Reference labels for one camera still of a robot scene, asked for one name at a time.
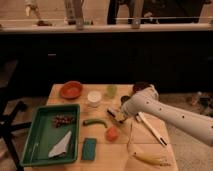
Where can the wooden block eraser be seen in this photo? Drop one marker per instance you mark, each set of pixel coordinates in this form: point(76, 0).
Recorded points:
point(117, 115)

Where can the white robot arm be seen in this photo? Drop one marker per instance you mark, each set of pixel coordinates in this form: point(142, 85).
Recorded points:
point(146, 100)

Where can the dark maroon bowl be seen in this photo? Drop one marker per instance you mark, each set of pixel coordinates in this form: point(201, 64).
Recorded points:
point(140, 86)

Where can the red bowl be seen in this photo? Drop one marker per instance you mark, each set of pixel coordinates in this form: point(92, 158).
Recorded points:
point(71, 90)

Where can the green cup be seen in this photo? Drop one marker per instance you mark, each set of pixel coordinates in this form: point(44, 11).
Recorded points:
point(111, 90)

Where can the white cup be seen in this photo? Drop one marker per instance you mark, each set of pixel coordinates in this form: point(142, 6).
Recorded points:
point(94, 98)

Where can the metal cup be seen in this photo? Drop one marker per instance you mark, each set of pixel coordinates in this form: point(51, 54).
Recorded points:
point(124, 98)

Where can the orange fruit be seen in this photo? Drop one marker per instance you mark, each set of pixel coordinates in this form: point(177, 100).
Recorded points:
point(111, 134)

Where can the bunch of red grapes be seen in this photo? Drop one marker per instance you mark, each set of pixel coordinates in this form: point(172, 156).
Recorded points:
point(60, 120)

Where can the green sponge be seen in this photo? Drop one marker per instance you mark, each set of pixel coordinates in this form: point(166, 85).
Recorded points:
point(89, 149)

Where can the green plastic tray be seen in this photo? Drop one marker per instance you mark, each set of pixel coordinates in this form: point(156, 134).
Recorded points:
point(44, 135)

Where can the white folded paper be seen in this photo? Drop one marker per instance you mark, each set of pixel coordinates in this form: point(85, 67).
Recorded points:
point(60, 147)

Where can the white handled spatula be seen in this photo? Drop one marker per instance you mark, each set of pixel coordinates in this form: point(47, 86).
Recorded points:
point(155, 133)

